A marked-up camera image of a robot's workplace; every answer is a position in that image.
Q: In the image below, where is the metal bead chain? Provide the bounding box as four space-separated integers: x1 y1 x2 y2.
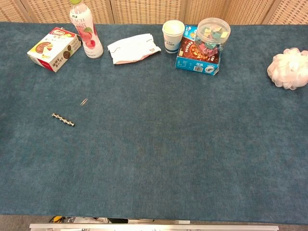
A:
51 113 76 127

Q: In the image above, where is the blue felt table cloth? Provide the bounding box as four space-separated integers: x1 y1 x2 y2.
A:
0 21 308 225

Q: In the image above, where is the white tissue pack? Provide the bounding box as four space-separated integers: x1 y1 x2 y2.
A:
107 33 162 65

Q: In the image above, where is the blue chocolate snack box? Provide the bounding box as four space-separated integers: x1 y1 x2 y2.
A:
175 24 222 76

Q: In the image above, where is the white paper cup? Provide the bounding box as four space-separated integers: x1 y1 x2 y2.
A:
162 20 186 54

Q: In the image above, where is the clear jar of binder clips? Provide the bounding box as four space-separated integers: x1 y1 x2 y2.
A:
194 17 231 58

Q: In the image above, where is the woven folding screen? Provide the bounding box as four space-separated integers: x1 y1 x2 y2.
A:
0 0 308 25

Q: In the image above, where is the peach drink plastic bottle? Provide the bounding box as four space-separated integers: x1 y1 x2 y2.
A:
69 0 104 59

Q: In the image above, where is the white cookie box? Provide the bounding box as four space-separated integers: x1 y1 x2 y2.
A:
26 27 82 73

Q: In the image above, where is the pink mesh bath sponge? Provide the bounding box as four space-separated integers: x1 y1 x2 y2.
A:
267 48 308 90

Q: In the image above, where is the aluminium profile rail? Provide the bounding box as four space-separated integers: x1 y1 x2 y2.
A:
29 223 280 231

